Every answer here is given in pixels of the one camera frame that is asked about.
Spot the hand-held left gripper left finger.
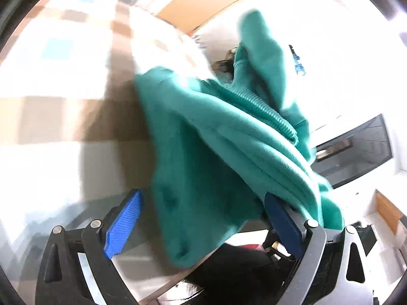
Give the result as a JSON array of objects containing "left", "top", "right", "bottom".
[{"left": 34, "top": 188, "right": 143, "bottom": 305}]

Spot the person's black clothing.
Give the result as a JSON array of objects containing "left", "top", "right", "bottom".
[{"left": 184, "top": 243, "right": 296, "bottom": 305}]

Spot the teal zip hoodie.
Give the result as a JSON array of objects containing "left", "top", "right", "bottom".
[{"left": 134, "top": 9, "right": 345, "bottom": 269}]

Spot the tan wooden box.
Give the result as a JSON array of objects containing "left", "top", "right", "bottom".
[{"left": 369, "top": 189, "right": 404, "bottom": 236}]

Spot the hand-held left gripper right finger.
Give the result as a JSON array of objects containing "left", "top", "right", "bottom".
[{"left": 264, "top": 192, "right": 375, "bottom": 305}]

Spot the checkered bed sheet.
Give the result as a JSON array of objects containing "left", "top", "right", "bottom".
[{"left": 0, "top": 0, "right": 220, "bottom": 261}]

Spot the wooden door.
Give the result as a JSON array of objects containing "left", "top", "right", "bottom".
[{"left": 156, "top": 0, "right": 302, "bottom": 34}]

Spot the black television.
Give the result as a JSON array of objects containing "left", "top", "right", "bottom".
[{"left": 313, "top": 114, "right": 393, "bottom": 189}]

